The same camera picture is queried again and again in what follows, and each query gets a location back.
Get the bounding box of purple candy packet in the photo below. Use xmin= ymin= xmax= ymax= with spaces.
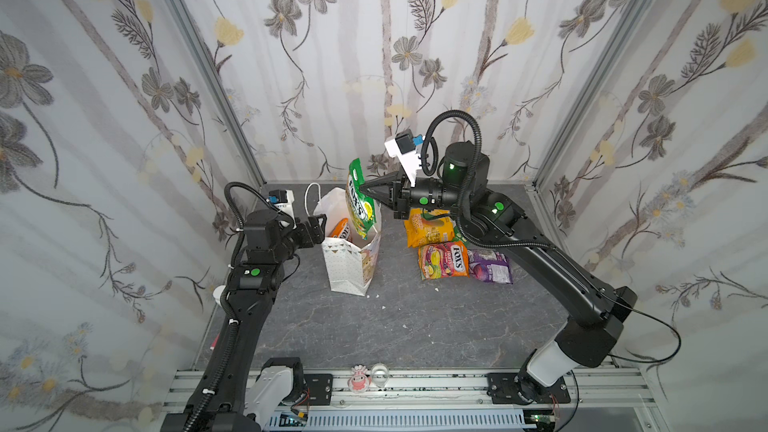
xmin=468 ymin=249 xmax=513 ymax=284

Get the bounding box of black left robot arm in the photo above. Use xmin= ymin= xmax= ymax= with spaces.
xmin=161 ymin=182 xmax=327 ymax=431

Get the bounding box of cartoon animal paper bag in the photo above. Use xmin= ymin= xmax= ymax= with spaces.
xmin=304 ymin=182 xmax=381 ymax=297

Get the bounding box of pink toy figure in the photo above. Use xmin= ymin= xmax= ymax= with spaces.
xmin=347 ymin=364 xmax=371 ymax=393

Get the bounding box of green Fox's spring tea packet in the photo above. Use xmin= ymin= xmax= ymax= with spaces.
xmin=346 ymin=158 xmax=376 ymax=240

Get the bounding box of orange Fox's candy packet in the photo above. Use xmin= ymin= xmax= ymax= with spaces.
xmin=418 ymin=242 xmax=469 ymax=280
xmin=328 ymin=218 xmax=351 ymax=240

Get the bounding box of clear round ornament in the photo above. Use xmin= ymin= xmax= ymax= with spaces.
xmin=369 ymin=363 xmax=390 ymax=389

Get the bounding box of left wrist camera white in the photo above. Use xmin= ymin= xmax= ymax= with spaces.
xmin=267 ymin=189 xmax=296 ymax=229

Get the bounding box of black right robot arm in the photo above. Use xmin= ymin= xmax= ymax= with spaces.
xmin=359 ymin=110 xmax=637 ymax=404

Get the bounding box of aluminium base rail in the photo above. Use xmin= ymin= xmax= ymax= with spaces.
xmin=161 ymin=368 xmax=655 ymax=432

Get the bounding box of yellow snack packet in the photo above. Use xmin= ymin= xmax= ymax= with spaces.
xmin=404 ymin=208 xmax=455 ymax=248

